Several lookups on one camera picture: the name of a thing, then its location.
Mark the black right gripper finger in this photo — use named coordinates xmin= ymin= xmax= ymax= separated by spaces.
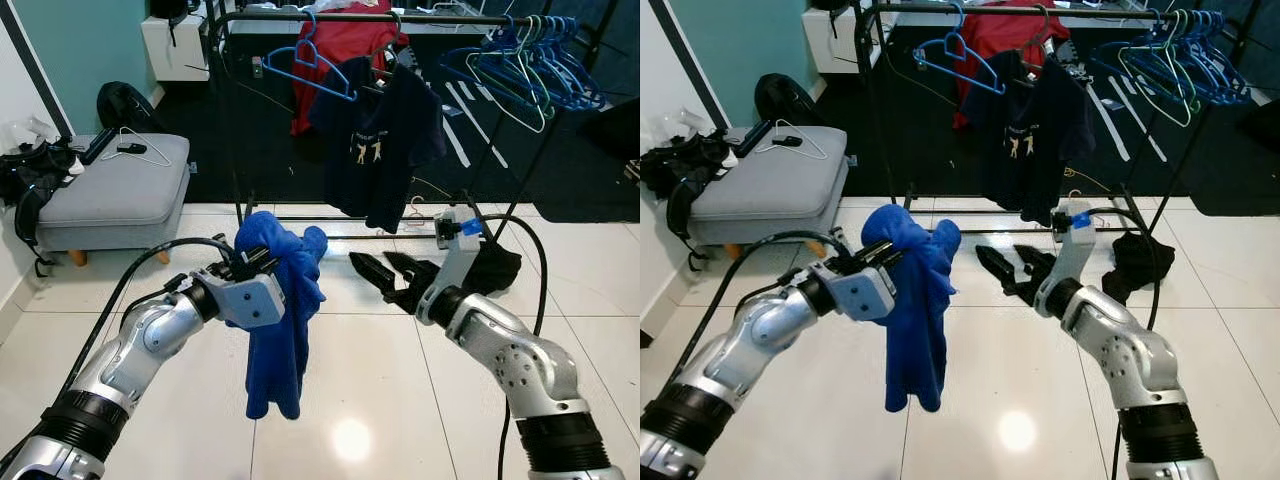
xmin=975 ymin=247 xmax=1029 ymax=291
xmin=1012 ymin=244 xmax=1057 ymax=277
xmin=385 ymin=252 xmax=436 ymax=286
xmin=350 ymin=254 xmax=406 ymax=299

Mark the blue garment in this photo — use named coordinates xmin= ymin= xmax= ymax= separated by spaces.
xmin=860 ymin=203 xmax=963 ymax=413
xmin=233 ymin=210 xmax=329 ymax=421

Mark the dark hanger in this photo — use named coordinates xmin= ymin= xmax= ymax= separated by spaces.
xmin=1025 ymin=5 xmax=1061 ymax=66
xmin=378 ymin=12 xmax=413 ymax=71

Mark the black crumpled cloth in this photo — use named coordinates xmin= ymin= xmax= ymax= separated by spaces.
xmin=465 ymin=238 xmax=523 ymax=296
xmin=1100 ymin=232 xmax=1176 ymax=306

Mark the grey cushioned ottoman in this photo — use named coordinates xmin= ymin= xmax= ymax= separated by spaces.
xmin=690 ymin=125 xmax=851 ymax=259
xmin=35 ymin=130 xmax=191 ymax=266

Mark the navy printed t-shirt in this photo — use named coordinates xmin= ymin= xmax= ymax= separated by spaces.
xmin=960 ymin=45 xmax=1098 ymax=229
xmin=308 ymin=45 xmax=448 ymax=234

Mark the black carpet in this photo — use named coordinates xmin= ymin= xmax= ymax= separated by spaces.
xmin=800 ymin=15 xmax=1280 ymax=219
xmin=150 ymin=20 xmax=641 ymax=226

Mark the long black device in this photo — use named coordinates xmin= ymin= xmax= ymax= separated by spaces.
xmin=80 ymin=127 xmax=119 ymax=166
xmin=735 ymin=120 xmax=776 ymax=159

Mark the black backpack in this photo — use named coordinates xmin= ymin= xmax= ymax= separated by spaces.
xmin=752 ymin=75 xmax=826 ymax=129
xmin=97 ymin=80 xmax=166 ymax=136

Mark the white cabinet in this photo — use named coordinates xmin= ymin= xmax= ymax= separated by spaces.
xmin=800 ymin=5 xmax=866 ymax=76
xmin=140 ymin=10 xmax=211 ymax=83

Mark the clear plastic bag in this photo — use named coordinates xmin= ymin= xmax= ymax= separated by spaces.
xmin=650 ymin=105 xmax=706 ymax=146
xmin=0 ymin=115 xmax=56 ymax=151

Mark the red cloth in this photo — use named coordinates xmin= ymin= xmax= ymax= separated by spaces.
xmin=950 ymin=0 xmax=1051 ymax=131
xmin=290 ymin=0 xmax=401 ymax=136

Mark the black duffel bag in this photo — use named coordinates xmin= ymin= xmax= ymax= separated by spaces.
xmin=1240 ymin=95 xmax=1280 ymax=151
xmin=580 ymin=95 xmax=641 ymax=161

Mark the black metal clothes rack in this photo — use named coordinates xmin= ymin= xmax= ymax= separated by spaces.
xmin=855 ymin=0 xmax=1266 ymax=236
xmin=205 ymin=0 xmax=626 ymax=241

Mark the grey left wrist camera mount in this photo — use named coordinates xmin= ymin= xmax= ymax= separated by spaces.
xmin=205 ymin=270 xmax=286 ymax=329
xmin=815 ymin=262 xmax=898 ymax=323

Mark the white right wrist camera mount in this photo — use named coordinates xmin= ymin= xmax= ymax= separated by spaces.
xmin=1035 ymin=205 xmax=1101 ymax=319
xmin=418 ymin=212 xmax=486 ymax=323

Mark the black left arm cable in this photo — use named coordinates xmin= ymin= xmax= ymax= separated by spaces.
xmin=60 ymin=235 xmax=236 ymax=401
xmin=690 ymin=230 xmax=841 ymax=371

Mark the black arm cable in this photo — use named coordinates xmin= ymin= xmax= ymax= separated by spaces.
xmin=690 ymin=230 xmax=841 ymax=371
xmin=60 ymin=235 xmax=236 ymax=401
xmin=1090 ymin=207 xmax=1161 ymax=480
xmin=475 ymin=213 xmax=549 ymax=480

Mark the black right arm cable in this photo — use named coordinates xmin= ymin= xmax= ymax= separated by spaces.
xmin=475 ymin=213 xmax=549 ymax=480
xmin=1090 ymin=207 xmax=1161 ymax=480

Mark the white wire hanger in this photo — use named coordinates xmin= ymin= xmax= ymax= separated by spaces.
xmin=100 ymin=127 xmax=173 ymax=168
xmin=752 ymin=120 xmax=826 ymax=161

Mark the black strapped bag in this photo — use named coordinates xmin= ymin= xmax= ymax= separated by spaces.
xmin=0 ymin=140 xmax=86 ymax=276
xmin=640 ymin=135 xmax=741 ymax=271

